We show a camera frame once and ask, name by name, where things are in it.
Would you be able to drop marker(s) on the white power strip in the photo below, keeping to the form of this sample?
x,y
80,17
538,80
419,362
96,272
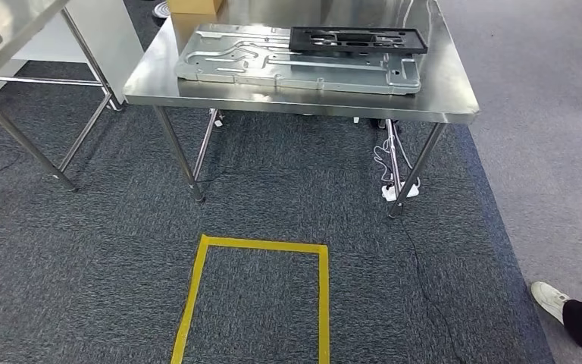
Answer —
x,y
389,193

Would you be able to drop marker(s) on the yellow floor tape square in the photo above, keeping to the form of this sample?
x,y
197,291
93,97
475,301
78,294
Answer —
x,y
271,246

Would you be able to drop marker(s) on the stamped grey metal panel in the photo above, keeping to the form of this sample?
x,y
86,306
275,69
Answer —
x,y
321,75

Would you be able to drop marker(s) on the stainless steel workbench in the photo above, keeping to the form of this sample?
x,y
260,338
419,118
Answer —
x,y
446,75

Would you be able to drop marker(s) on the brown cardboard box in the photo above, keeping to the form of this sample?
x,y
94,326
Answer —
x,y
195,6

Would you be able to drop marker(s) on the black plastic plate part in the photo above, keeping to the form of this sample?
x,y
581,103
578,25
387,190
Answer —
x,y
361,50

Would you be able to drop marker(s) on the stainless steel table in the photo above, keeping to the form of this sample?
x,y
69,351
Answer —
x,y
5,15

